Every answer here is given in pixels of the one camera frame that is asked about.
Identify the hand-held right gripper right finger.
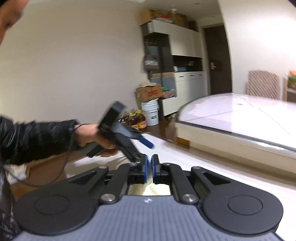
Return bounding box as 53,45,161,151
151,154,232,204

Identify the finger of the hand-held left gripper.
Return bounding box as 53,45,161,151
118,138,142,163
131,133,154,149

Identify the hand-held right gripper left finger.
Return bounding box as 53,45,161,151
67,154,149,205

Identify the person's left forearm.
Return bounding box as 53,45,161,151
0,115,79,165

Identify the person's left hand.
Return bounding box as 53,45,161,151
75,124,117,158

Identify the group of brown bottles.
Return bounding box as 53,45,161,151
120,110,147,129

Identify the white plastic bucket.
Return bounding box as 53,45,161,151
141,98,160,126

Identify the red print cardboard box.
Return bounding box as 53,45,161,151
135,83,163,103

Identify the grey hanging bag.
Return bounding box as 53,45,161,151
143,54,159,71

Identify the glass top table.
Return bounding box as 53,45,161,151
174,92,296,173

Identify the white cabinet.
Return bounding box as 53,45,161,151
141,19,208,117

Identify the plain cardboard box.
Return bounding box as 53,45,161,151
138,9,156,26

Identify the dark wooden door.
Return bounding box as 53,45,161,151
203,25,233,95

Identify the brown cardboard box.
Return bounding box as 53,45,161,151
171,12,188,28

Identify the person's patterned clothing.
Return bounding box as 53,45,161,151
0,162,26,241

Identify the person's head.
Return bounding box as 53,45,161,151
0,0,31,45

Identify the wooden side table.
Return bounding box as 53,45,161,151
283,76,296,103

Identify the thin black cable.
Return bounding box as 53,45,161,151
20,124,86,186

